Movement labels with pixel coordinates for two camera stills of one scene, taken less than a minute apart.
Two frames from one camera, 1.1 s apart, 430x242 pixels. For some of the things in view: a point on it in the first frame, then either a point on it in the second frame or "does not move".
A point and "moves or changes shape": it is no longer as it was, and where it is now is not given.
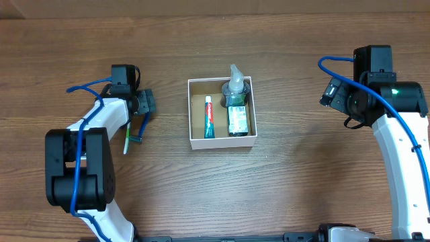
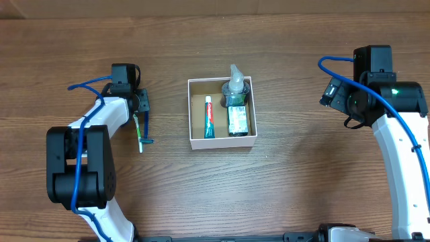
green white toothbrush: (127, 137) to (135, 117)
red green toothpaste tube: (209, 128) does not move
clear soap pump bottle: (236, 89) does not move
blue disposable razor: (139, 139) moves or changes shape
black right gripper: (334, 95) does not move
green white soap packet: (238, 121) does not move
